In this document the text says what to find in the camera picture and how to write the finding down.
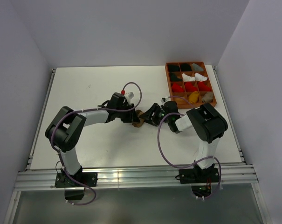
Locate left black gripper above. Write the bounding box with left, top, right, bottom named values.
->
left=116, top=104, right=140, bottom=123

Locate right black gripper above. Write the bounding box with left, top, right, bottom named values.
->
left=140, top=102, right=172, bottom=126

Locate brown sock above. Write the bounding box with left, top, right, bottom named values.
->
left=132, top=110, right=144, bottom=128

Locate mustard yellow striped sock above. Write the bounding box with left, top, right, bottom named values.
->
left=188, top=91, right=199, bottom=104

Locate tan sock with red cuff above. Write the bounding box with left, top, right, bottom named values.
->
left=202, top=92, right=213, bottom=103

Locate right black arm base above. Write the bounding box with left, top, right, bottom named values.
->
left=175, top=166, right=220, bottom=198

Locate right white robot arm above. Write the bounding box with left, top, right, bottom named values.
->
left=138, top=101, right=228, bottom=182

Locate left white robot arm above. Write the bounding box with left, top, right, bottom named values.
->
left=45, top=91, right=141, bottom=186

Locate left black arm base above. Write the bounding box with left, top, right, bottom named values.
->
left=54, top=172, right=98, bottom=205

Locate red rolled sock left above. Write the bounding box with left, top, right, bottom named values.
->
left=172, top=83, right=184, bottom=93

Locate red rolled sock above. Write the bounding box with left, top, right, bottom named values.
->
left=197, top=82, right=212, bottom=91
left=172, top=83, right=184, bottom=93
left=184, top=82, right=198, bottom=92

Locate black rolled sock middle-left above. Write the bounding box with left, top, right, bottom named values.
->
left=169, top=72, right=183, bottom=82

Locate red rolled sock middle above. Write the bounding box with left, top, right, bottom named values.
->
left=184, top=82, right=198, bottom=92

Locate white rolled sock middle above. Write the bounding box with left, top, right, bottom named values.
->
left=182, top=73, right=196, bottom=82

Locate white rolled sock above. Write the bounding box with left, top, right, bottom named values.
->
left=182, top=73, right=196, bottom=82
left=194, top=73, right=208, bottom=82

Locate black rolled sock back-left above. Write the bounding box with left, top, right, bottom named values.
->
left=167, top=64, right=180, bottom=72

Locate orange compartment organizer box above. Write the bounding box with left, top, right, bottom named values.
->
left=165, top=61, right=217, bottom=109

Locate red rolled sock right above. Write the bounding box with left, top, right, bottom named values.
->
left=197, top=82, right=212, bottom=91

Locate black rolled sock back-middle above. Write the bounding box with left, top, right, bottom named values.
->
left=180, top=63, right=192, bottom=71

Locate white rolled sock right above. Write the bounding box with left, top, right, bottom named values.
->
left=194, top=73, right=208, bottom=82

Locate grey rolled sock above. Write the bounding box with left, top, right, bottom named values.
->
left=192, top=63, right=204, bottom=71

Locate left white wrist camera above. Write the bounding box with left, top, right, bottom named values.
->
left=121, top=90, right=134, bottom=104

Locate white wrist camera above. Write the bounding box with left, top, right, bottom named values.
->
left=121, top=90, right=134, bottom=104
left=161, top=98, right=171, bottom=105

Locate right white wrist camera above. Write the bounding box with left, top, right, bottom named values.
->
left=161, top=98, right=171, bottom=105

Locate aluminium frame rail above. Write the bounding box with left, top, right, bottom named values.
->
left=14, top=164, right=259, bottom=191

